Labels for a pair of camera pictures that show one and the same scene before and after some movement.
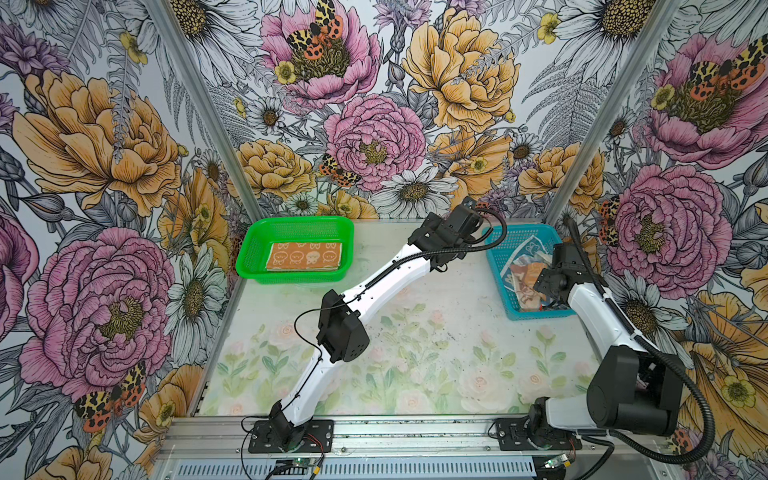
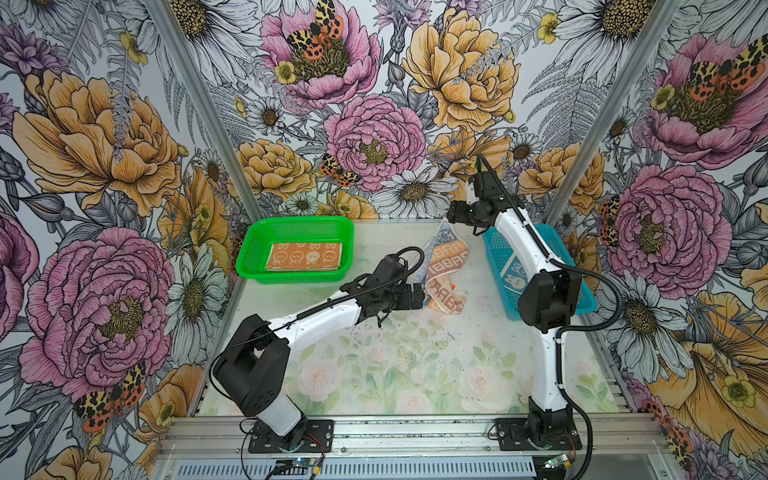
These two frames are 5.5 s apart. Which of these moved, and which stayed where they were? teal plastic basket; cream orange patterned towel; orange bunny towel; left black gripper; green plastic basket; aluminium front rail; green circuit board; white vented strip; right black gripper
Moved: left black gripper; right black gripper; cream orange patterned towel
Stayed: white vented strip; aluminium front rail; teal plastic basket; green plastic basket; orange bunny towel; green circuit board
